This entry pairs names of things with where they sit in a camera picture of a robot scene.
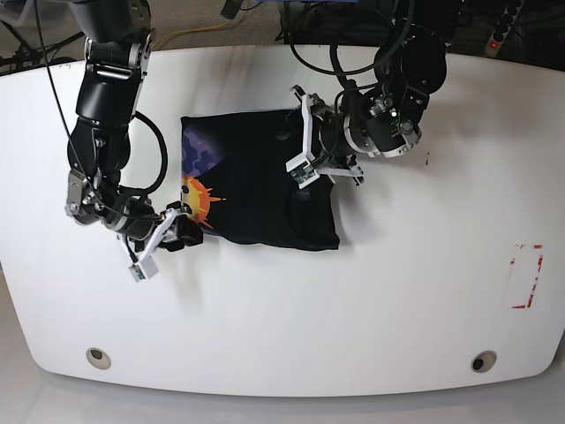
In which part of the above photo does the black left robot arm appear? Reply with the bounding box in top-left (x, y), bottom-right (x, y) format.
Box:
top-left (286, 1), bottom-right (459, 188)

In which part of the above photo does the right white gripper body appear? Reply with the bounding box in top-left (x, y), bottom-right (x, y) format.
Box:
top-left (118, 201), bottom-right (192, 263)

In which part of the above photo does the yellow cable on floor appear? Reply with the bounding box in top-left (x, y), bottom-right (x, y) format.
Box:
top-left (154, 17), bottom-right (230, 49)

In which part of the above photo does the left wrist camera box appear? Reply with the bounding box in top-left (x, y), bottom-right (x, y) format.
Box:
top-left (286, 158), bottom-right (320, 189)

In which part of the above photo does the black printed T-shirt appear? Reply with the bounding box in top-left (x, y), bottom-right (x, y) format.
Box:
top-left (181, 110), bottom-right (340, 252)

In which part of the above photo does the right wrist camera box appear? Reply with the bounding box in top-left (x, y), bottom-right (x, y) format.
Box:
top-left (128, 257), bottom-right (158, 282)

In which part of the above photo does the red tape rectangle marking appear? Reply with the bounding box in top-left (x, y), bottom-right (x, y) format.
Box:
top-left (505, 245), bottom-right (544, 310)

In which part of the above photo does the power strip with red light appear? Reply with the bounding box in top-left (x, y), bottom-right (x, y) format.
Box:
top-left (484, 0), bottom-right (524, 58)

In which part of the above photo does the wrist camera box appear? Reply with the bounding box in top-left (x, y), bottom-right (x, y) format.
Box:
top-left (286, 158), bottom-right (320, 189)
top-left (128, 257), bottom-right (158, 282)

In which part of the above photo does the right table cable grommet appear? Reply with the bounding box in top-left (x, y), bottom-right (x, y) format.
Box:
top-left (471, 351), bottom-right (497, 374)

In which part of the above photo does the left table cable grommet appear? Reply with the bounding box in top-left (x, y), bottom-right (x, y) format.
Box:
top-left (86, 348), bottom-right (111, 370)

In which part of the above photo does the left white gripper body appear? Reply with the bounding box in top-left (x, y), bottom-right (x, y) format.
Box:
top-left (289, 86), bottom-right (364, 186)

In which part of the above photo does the black cable loop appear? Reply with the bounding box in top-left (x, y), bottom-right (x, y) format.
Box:
top-left (289, 0), bottom-right (416, 89)

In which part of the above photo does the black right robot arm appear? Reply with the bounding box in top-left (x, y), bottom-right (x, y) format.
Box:
top-left (66, 1), bottom-right (203, 260)

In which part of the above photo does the table cable grommet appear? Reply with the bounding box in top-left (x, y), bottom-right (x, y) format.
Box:
top-left (86, 348), bottom-right (111, 370)
top-left (471, 351), bottom-right (497, 374)

